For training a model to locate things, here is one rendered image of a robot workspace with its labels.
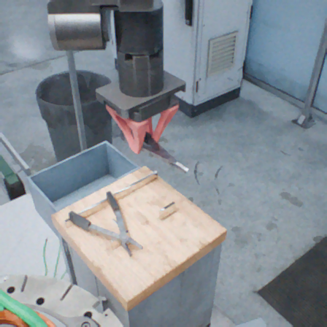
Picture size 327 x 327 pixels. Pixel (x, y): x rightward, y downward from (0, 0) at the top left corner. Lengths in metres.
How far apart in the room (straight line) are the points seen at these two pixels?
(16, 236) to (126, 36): 0.68
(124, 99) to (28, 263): 0.57
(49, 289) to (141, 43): 0.31
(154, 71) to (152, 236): 0.25
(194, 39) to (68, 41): 2.10
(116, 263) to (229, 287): 1.30
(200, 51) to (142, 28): 2.14
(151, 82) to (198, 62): 2.13
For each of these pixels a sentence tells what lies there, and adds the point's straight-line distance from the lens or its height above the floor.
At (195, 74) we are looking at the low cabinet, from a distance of 2.66.
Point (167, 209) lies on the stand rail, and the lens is 0.62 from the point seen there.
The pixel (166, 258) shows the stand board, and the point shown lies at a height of 1.07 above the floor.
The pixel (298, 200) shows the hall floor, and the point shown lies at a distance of 2.29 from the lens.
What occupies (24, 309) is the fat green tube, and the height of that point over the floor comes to 1.15.
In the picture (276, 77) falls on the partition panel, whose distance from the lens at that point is 2.97.
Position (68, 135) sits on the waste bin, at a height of 0.38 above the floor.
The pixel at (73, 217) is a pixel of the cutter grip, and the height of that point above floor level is 1.09.
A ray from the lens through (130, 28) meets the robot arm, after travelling 0.46.
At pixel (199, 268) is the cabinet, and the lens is 0.64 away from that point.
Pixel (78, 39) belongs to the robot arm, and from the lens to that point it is 0.47.
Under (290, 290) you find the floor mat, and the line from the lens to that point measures 1.88.
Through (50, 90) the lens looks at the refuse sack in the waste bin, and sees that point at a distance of 2.21.
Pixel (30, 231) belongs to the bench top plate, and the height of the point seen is 0.78.
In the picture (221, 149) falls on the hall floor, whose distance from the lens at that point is 2.54.
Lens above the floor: 1.52
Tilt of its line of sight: 39 degrees down
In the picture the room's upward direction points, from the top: straight up
